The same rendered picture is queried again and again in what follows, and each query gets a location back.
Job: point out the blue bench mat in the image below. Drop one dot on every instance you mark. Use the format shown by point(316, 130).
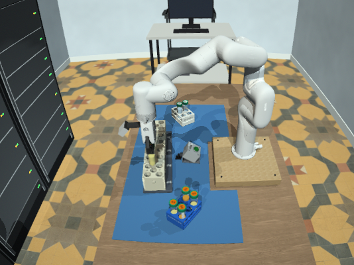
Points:
point(142, 216)

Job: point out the clear tube with dark green cap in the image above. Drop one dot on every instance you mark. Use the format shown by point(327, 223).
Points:
point(179, 107)

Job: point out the blue tube rack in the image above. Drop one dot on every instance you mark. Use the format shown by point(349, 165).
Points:
point(183, 223)

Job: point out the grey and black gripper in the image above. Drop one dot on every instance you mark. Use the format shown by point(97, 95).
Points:
point(148, 131)

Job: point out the white blank tube rack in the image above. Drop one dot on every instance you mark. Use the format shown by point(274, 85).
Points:
point(183, 120)

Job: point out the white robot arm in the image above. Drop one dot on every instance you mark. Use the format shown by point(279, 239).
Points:
point(254, 109)

